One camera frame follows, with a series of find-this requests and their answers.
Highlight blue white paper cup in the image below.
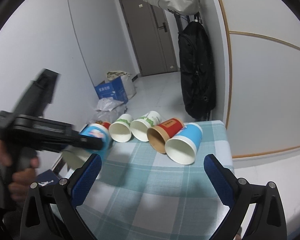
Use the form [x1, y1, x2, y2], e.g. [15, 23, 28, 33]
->
[61, 123, 113, 172]

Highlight blue white cup right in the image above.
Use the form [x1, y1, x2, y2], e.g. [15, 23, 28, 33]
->
[165, 122, 203, 165]

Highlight red brown cup left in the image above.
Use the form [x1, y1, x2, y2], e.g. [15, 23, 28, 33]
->
[96, 121, 111, 129]

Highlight red brown cup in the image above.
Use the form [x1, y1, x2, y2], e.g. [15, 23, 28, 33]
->
[147, 118, 184, 154]
[96, 121, 111, 129]

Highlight green white cup left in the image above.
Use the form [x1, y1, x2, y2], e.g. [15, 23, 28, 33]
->
[109, 114, 134, 142]

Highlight green white cup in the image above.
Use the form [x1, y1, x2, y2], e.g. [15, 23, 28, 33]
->
[109, 114, 134, 142]
[130, 111, 162, 142]

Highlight green white cup right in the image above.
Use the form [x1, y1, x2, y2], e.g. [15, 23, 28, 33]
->
[130, 111, 162, 142]

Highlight red brown cup right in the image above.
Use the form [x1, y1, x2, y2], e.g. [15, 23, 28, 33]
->
[147, 118, 184, 154]

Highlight person's left hand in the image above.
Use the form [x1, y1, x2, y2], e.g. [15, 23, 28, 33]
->
[0, 138, 40, 202]

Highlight navy jordan shoe box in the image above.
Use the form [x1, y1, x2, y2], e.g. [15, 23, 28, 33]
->
[36, 170, 60, 187]

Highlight teal plaid tablecloth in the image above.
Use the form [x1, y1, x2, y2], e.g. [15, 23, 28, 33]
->
[77, 121, 233, 239]

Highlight grey plastic mailer bags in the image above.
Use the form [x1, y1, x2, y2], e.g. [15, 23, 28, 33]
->
[93, 98, 127, 123]

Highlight blue cardboard box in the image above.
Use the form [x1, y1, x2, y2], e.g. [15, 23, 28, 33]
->
[95, 77, 128, 103]

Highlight black backpack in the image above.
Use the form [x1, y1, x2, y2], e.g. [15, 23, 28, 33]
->
[178, 21, 216, 121]

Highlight brown door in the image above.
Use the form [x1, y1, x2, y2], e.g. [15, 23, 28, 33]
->
[119, 0, 177, 76]

